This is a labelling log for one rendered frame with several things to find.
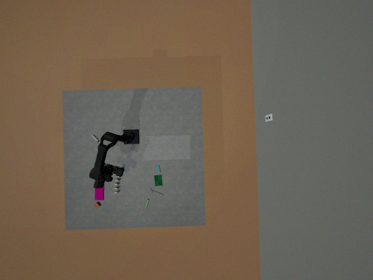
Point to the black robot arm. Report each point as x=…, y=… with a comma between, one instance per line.
x=99, y=172

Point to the magenta flat panel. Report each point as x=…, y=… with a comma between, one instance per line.
x=99, y=193

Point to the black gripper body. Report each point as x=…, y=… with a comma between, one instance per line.
x=119, y=171

